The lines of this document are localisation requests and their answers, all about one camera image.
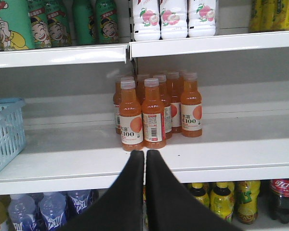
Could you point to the blue sports drink bottle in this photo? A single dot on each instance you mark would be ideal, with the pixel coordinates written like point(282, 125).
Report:
point(80, 201)
point(22, 212)
point(53, 210)

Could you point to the white peach drink bottle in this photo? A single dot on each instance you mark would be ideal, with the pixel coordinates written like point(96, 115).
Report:
point(202, 17)
point(146, 20)
point(173, 14)

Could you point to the plastic cola bottle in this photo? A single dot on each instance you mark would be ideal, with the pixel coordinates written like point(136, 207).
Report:
point(278, 200)

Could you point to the green cartoon drink bottle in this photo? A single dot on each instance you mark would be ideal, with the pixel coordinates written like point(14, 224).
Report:
point(107, 21)
point(49, 23)
point(15, 26)

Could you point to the light blue plastic basket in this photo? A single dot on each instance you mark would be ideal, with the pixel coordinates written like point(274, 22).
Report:
point(12, 134)

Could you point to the white shelf unit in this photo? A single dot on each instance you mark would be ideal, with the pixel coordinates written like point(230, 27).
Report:
point(68, 117)

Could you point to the orange C100 juice bottle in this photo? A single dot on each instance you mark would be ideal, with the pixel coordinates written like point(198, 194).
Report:
point(191, 106)
point(130, 114)
point(153, 115)

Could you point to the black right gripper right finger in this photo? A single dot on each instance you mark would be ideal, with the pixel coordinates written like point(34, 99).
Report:
point(171, 207)

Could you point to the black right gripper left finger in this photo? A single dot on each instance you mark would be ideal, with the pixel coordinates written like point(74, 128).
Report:
point(121, 206)

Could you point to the yellow lemon tea bottle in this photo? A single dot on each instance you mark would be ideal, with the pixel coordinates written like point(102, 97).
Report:
point(246, 200)
point(221, 201)
point(198, 192)

